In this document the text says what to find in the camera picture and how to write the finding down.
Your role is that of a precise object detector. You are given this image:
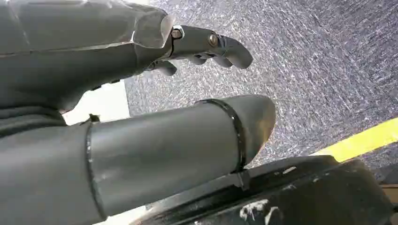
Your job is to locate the yellow floor tape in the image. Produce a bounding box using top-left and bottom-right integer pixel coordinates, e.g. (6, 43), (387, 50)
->
(311, 117), (398, 163)

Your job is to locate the ribbed grey left arm sleeve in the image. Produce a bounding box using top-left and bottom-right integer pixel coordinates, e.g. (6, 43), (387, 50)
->
(0, 106), (68, 138)

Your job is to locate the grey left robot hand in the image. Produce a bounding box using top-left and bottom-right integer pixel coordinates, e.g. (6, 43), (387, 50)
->
(0, 0), (276, 225)

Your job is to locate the black robot foot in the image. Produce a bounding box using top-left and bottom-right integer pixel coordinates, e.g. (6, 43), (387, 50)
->
(130, 155), (394, 225)
(375, 163), (398, 225)

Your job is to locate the white board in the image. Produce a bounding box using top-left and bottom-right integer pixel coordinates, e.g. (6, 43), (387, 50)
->
(62, 80), (130, 127)

